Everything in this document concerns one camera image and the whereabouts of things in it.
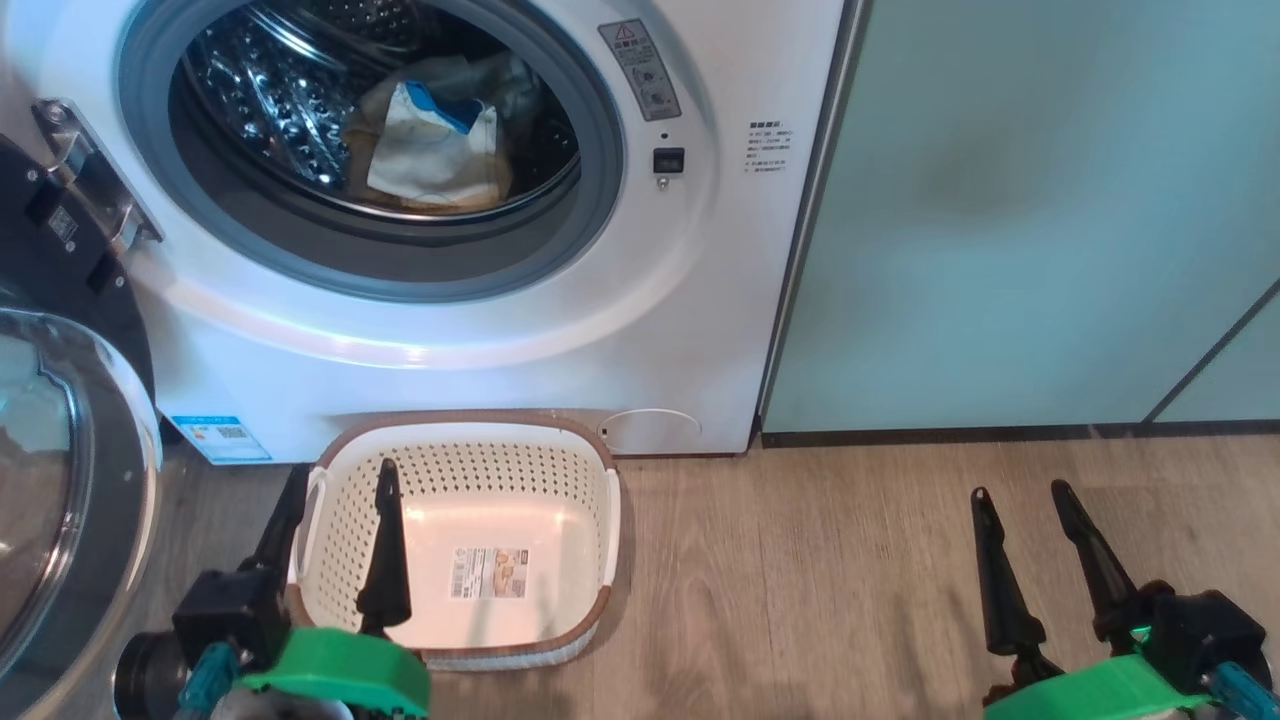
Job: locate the light teal cabinet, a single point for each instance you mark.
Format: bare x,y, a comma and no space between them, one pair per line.
1000,220

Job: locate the black round glass washer door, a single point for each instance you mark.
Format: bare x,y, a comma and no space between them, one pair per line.
110,480

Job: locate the cream laundry basket brown rim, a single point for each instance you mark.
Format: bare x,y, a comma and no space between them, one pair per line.
340,540

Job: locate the basket product label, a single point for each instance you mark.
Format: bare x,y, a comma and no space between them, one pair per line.
488,572

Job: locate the grey warning sticker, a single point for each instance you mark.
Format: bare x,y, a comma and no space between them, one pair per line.
640,70

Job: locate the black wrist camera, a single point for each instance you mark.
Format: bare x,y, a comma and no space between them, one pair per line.
230,615
1205,635

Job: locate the blue energy label sticker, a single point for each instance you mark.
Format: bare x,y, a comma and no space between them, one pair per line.
222,440

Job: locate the metal door hinge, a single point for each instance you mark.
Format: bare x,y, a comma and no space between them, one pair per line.
95,180

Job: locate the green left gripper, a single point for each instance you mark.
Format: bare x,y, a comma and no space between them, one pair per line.
350,675

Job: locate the small black text sticker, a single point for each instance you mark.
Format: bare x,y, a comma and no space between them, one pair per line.
772,148

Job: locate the stainless steel washing machine drum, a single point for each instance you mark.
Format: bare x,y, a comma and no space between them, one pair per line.
270,110

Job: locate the yellow garment blue cuffs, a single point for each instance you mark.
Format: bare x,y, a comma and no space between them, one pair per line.
505,85
430,150

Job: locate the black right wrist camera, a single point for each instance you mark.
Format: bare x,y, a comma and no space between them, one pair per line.
1205,635

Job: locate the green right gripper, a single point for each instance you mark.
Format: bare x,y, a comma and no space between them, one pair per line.
1100,695

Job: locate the round drain filter cover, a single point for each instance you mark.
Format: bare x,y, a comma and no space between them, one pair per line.
650,432

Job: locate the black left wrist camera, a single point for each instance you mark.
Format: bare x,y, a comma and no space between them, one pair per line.
230,615

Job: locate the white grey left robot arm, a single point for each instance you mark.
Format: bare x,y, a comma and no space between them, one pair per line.
150,680

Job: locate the white front-load washing machine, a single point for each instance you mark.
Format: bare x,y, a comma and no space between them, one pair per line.
560,330

